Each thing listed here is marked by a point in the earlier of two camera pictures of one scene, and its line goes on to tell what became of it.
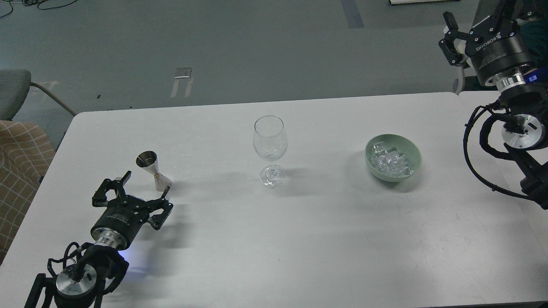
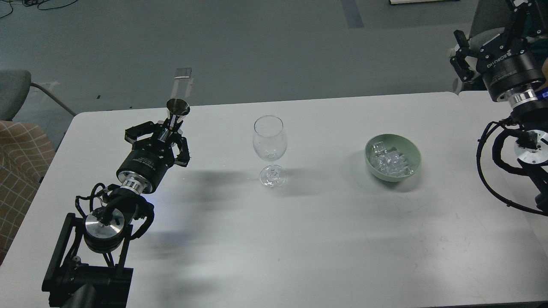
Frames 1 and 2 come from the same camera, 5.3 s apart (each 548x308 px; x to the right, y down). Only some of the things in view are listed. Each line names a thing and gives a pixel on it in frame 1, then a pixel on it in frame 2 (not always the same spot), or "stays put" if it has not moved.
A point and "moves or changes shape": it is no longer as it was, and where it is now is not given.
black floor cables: x=30 y=2 stays put
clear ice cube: x=389 y=161 stays put
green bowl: x=392 y=157 stays put
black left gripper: x=123 y=217 -> x=149 y=161
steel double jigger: x=148 y=159 moves or changes shape
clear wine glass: x=270 y=143 stays put
